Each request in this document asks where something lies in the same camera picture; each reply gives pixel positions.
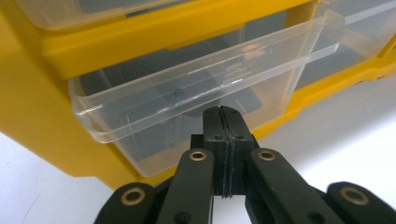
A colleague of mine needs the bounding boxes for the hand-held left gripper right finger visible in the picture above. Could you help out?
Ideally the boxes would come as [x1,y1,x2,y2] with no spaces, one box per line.
[222,105,260,199]

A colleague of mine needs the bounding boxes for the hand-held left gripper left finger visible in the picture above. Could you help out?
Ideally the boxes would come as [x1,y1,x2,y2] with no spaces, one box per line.
[190,105,228,199]

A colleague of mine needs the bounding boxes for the clear plastic drawer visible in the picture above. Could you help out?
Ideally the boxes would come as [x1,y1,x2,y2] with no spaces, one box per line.
[68,8,347,178]

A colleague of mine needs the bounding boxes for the yellow and black drawer cabinet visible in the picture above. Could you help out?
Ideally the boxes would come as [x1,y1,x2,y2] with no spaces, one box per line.
[0,0,396,190]

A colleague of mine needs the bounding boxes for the set of clear cabinet drawers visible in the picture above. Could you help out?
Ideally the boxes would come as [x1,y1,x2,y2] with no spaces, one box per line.
[15,0,396,90]

